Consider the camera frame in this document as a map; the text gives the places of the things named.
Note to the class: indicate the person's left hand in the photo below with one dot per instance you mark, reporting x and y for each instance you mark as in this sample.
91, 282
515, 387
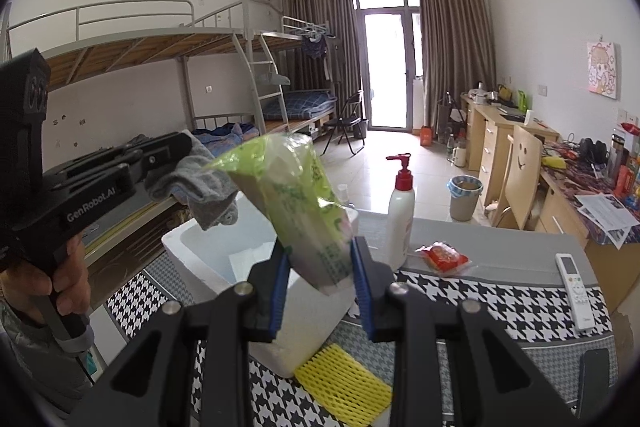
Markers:
72, 277

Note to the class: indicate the wooden desk with patterned cover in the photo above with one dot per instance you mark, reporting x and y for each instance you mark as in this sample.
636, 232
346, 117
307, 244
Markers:
560, 212

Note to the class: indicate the blue plaid quilt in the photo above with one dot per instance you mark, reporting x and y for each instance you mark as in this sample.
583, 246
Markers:
225, 139

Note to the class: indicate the grey trash bin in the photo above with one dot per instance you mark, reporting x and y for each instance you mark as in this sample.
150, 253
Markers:
465, 202

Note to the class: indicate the white lotion pump bottle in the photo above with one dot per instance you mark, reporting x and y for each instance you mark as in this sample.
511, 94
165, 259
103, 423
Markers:
400, 227

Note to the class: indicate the yellow foam net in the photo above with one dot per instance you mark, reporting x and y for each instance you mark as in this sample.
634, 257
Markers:
345, 382

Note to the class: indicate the houndstooth table mat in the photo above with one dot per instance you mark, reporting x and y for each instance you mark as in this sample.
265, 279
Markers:
500, 307

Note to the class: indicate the grey sock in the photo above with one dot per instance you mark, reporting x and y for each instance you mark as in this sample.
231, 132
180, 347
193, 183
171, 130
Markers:
200, 187

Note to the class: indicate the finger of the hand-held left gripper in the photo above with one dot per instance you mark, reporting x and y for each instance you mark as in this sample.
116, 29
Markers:
100, 169
170, 144

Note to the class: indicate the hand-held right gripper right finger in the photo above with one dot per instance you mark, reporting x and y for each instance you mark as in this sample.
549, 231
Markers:
361, 292

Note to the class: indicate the printed paper sheets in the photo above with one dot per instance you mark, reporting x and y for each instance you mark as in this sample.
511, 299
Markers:
607, 219

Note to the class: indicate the pink cartoon wall poster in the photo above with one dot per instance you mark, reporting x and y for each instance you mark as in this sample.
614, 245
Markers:
602, 69

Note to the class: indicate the green packet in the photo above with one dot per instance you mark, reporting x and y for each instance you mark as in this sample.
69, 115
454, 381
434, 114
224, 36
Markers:
521, 101

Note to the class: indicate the white jug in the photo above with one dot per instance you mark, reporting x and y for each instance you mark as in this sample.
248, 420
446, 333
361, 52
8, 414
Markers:
459, 157

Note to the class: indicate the white foam box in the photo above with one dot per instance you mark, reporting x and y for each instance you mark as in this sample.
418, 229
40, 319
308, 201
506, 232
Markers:
310, 322

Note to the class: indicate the white remote control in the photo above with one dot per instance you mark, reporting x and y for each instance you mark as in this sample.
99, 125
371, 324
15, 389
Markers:
576, 292

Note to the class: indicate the wooden chair with smiley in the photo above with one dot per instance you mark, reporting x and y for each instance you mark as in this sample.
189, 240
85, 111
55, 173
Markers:
522, 167

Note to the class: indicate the black phone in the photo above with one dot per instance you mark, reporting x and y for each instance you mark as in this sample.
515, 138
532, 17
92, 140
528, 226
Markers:
596, 382

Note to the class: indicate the orange container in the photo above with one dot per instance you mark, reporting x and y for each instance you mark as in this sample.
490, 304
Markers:
426, 137

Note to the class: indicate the brown curtain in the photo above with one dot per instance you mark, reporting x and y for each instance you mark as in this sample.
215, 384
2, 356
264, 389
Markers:
452, 37
320, 17

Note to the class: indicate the red snack packet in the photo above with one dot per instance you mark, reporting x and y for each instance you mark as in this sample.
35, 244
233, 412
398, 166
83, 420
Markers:
444, 259

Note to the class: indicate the grey metal bunk bed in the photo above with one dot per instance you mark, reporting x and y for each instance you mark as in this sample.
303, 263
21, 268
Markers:
300, 42
125, 52

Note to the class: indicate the wooden desk with drawers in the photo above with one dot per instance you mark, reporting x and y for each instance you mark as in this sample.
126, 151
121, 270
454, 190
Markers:
492, 142

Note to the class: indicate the black trolley bag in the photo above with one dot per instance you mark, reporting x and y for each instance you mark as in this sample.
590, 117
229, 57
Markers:
450, 119

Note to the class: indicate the green tissue pack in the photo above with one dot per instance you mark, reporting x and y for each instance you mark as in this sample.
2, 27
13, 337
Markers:
295, 207

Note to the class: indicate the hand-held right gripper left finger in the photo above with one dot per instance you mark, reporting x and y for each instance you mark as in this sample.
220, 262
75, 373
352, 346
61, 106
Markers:
279, 297

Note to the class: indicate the folded blue bedding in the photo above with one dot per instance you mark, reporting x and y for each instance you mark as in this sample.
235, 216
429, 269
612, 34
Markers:
300, 103

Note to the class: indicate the dark hanging clothes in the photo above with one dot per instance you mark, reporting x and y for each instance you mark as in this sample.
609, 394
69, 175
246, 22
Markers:
314, 47

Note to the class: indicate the black headphones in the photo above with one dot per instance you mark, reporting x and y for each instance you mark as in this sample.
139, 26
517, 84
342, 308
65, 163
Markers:
592, 152

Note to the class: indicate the black folding chair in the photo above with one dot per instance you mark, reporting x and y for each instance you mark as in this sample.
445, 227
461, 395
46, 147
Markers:
345, 127

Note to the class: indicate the yellow bag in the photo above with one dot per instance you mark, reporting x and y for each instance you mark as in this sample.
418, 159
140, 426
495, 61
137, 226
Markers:
555, 162

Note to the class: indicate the glass balcony door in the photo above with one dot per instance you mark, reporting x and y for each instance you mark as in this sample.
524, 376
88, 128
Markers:
385, 57

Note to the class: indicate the person's left forearm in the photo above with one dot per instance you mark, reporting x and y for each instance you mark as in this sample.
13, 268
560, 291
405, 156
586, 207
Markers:
35, 357

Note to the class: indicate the white kitchen appliance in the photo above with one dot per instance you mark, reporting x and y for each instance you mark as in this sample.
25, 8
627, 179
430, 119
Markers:
481, 94

